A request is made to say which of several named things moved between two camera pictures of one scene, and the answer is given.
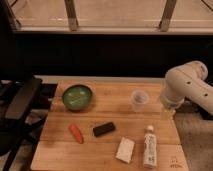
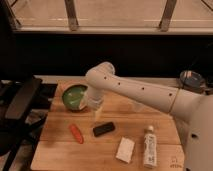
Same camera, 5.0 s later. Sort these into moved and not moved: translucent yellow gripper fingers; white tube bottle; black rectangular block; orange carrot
Moved: translucent yellow gripper fingers
Not moved: orange carrot; black rectangular block; white tube bottle
